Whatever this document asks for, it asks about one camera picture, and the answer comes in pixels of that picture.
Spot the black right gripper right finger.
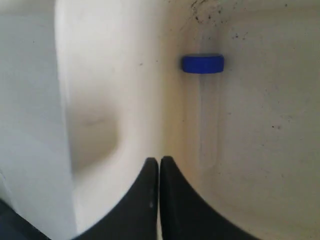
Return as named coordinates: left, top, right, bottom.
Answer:
left=159, top=156, right=256, bottom=240

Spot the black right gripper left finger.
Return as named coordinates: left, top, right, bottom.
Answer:
left=76, top=157, right=159, bottom=240

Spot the blue-capped tube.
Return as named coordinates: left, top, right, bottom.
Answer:
left=181, top=27, right=225, bottom=169

